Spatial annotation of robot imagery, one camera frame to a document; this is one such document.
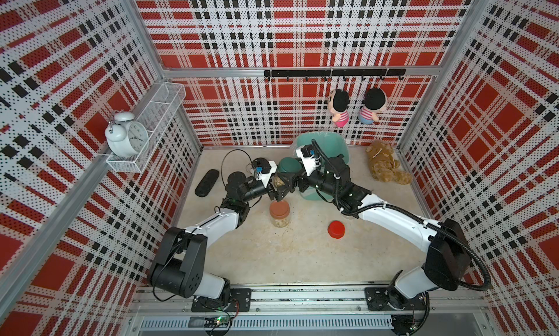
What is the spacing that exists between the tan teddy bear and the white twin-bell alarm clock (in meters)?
0.94

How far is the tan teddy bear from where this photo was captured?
0.98m

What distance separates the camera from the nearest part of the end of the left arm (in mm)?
650

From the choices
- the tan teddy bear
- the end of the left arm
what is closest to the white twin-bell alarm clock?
the end of the left arm

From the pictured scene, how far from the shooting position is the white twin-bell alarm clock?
0.59 metres
